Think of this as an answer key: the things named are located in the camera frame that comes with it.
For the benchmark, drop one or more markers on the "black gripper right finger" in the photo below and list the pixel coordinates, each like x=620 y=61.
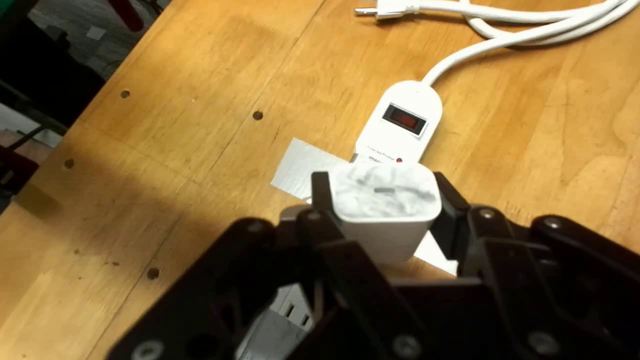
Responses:
x=567 y=292

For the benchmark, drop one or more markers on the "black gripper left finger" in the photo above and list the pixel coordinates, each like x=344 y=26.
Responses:
x=220 y=292

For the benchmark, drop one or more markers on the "white charger head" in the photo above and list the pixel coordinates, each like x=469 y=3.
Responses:
x=383 y=221

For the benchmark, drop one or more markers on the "grey tape strip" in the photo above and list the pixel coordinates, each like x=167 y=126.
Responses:
x=301 y=170

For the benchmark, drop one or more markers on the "white power strip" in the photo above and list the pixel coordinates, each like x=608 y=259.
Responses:
x=377 y=143

